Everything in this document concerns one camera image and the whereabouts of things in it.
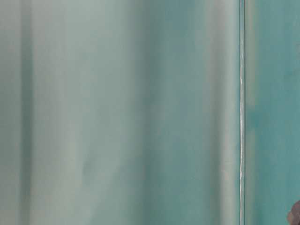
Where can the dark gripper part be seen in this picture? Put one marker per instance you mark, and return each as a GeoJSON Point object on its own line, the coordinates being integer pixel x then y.
{"type": "Point", "coordinates": [293, 216]}

